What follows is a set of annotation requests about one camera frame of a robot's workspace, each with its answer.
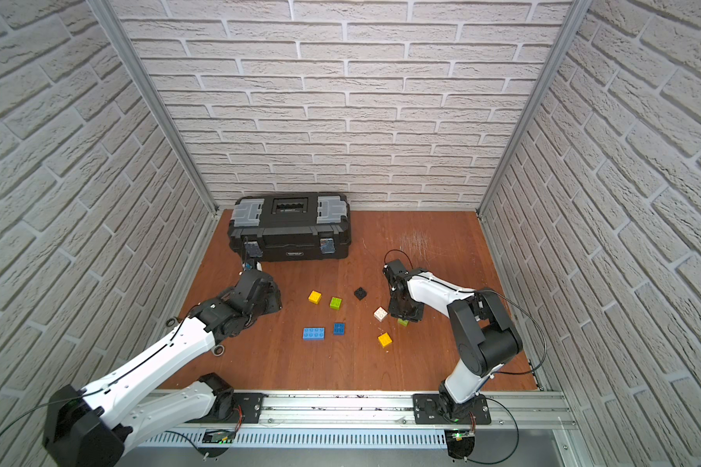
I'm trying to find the black mounting plate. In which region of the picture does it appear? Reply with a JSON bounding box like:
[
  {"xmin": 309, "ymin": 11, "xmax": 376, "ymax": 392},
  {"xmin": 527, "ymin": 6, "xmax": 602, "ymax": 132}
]
[
  {"xmin": 412, "ymin": 393, "xmax": 492, "ymax": 426},
  {"xmin": 188, "ymin": 392, "xmax": 265, "ymax": 424}
]

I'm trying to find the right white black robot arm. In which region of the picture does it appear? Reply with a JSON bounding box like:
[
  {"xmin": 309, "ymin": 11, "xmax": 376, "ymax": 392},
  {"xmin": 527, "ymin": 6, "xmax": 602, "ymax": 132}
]
[{"xmin": 383, "ymin": 260, "xmax": 523, "ymax": 420}]

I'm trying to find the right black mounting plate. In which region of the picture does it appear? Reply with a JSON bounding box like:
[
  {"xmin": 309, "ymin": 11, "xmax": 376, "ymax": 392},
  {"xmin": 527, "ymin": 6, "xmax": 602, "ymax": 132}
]
[{"xmin": 412, "ymin": 393, "xmax": 492, "ymax": 426}]

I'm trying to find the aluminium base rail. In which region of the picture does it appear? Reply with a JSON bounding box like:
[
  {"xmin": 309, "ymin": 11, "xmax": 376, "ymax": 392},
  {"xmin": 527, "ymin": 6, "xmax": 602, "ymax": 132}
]
[{"xmin": 121, "ymin": 389, "xmax": 578, "ymax": 433}]

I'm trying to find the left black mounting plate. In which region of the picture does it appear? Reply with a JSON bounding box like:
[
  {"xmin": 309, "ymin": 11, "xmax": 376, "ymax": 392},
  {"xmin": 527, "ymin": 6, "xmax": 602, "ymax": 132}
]
[{"xmin": 188, "ymin": 392, "xmax": 265, "ymax": 424}]

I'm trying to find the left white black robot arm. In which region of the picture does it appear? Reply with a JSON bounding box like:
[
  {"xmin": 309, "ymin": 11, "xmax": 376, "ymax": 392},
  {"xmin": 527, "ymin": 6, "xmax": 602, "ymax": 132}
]
[{"xmin": 43, "ymin": 270, "xmax": 282, "ymax": 466}]

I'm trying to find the long blue lego brick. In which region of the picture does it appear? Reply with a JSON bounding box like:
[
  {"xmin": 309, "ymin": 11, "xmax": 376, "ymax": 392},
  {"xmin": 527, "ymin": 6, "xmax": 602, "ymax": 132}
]
[{"xmin": 302, "ymin": 327, "xmax": 325, "ymax": 342}]

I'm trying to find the white lego brick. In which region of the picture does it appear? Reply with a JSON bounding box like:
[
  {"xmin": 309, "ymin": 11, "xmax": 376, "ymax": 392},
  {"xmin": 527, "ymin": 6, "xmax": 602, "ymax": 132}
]
[{"xmin": 374, "ymin": 307, "xmax": 387, "ymax": 321}]

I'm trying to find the black lego brick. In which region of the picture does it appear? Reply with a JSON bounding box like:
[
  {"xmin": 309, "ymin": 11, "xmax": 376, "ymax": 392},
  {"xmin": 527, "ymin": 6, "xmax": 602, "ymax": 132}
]
[{"xmin": 354, "ymin": 287, "xmax": 367, "ymax": 301}]

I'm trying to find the yellow lego brick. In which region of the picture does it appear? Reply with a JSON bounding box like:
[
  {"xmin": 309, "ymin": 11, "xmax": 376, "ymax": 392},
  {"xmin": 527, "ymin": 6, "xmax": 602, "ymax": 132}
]
[
  {"xmin": 378, "ymin": 333, "xmax": 393, "ymax": 348},
  {"xmin": 309, "ymin": 291, "xmax": 321, "ymax": 305}
]

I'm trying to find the white slotted cable duct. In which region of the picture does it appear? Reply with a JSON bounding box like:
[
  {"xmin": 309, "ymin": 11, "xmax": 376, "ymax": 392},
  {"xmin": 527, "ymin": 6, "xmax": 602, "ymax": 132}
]
[{"xmin": 141, "ymin": 428, "xmax": 446, "ymax": 449}]

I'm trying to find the black plastic toolbox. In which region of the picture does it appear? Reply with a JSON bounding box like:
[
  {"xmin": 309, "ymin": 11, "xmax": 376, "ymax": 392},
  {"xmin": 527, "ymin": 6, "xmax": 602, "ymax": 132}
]
[{"xmin": 228, "ymin": 193, "xmax": 352, "ymax": 263}]

